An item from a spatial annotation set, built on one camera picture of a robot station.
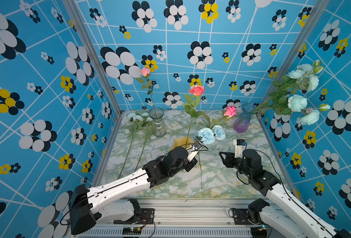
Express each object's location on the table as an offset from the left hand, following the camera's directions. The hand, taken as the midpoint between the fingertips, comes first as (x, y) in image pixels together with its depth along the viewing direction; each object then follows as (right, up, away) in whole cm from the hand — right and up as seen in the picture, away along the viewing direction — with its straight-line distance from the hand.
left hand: (197, 150), depth 71 cm
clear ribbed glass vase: (-22, +10, +26) cm, 35 cm away
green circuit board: (-32, -40, +2) cm, 52 cm away
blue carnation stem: (+9, +9, -6) cm, 14 cm away
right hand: (+16, -3, +8) cm, 18 cm away
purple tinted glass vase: (+35, +15, +30) cm, 48 cm away
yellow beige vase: (-6, +2, +10) cm, 12 cm away
